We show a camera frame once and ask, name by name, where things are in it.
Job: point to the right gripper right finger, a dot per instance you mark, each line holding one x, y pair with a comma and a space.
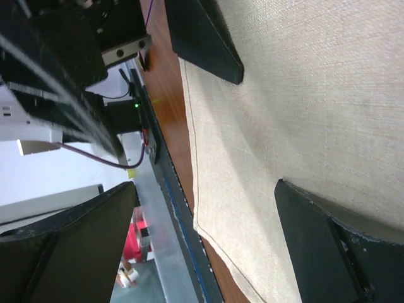
338, 255

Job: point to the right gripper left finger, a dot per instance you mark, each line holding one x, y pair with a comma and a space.
72, 256

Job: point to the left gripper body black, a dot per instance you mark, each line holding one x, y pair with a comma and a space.
63, 47

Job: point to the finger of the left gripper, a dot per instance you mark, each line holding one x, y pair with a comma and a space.
199, 35

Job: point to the beige cloth napkin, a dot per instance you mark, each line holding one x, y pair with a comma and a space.
320, 106

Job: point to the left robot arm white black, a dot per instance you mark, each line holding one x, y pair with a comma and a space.
76, 115

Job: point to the white teleoperation leader device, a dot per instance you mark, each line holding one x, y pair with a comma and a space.
126, 275

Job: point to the red pink block fixture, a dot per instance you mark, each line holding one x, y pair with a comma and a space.
138, 241

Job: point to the gold purple spoon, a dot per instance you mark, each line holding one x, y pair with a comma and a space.
143, 55

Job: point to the aluminium frame rail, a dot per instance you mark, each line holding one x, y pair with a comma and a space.
158, 221

